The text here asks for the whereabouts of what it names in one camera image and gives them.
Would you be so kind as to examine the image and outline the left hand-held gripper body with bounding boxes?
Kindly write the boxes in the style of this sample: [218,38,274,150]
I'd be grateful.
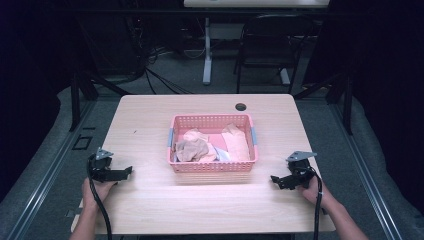
[87,147,116,183]

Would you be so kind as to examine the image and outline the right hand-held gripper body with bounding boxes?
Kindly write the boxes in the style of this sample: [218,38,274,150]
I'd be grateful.
[285,150,318,190]

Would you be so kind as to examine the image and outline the person's left hand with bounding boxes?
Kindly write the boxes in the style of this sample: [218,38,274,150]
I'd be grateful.
[81,177,118,212]

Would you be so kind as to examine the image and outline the person's right hand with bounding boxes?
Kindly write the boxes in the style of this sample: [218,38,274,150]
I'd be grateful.
[296,175,331,209]

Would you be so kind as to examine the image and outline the light pink folded cloth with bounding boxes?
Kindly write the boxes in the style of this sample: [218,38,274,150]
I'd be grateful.
[221,122,251,163]

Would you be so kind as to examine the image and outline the pink plastic basket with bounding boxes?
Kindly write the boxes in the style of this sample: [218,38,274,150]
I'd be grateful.
[166,113,260,174]

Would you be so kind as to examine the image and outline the light blue cloth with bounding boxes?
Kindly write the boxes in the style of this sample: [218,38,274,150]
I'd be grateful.
[213,146,232,164]

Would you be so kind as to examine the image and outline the tan cloth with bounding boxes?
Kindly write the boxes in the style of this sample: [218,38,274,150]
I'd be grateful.
[175,137,210,163]

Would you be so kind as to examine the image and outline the black metal stand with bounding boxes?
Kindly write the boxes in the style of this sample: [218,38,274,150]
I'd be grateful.
[293,72,355,136]
[68,71,132,133]

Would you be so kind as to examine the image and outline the peach cloth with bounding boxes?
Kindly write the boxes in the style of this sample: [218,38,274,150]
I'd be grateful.
[182,128,210,144]

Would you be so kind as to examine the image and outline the black folding chair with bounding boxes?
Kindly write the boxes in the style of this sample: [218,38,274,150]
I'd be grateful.
[233,13,315,95]

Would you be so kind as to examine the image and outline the white desk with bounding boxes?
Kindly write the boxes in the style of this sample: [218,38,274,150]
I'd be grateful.
[183,0,331,86]

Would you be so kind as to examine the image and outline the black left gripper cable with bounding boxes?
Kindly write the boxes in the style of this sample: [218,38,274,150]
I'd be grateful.
[86,154,114,240]

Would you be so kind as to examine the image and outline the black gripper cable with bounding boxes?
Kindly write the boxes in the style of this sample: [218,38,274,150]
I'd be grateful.
[86,154,114,240]
[309,166,324,240]

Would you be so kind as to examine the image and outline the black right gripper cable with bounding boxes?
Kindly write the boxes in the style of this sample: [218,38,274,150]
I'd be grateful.
[309,166,324,240]

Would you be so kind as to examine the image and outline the metal floor rail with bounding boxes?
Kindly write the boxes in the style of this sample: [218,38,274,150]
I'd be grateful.
[328,99,404,240]
[6,99,96,240]

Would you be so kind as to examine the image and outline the black floor cables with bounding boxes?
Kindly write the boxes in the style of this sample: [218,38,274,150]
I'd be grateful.
[124,16,208,95]

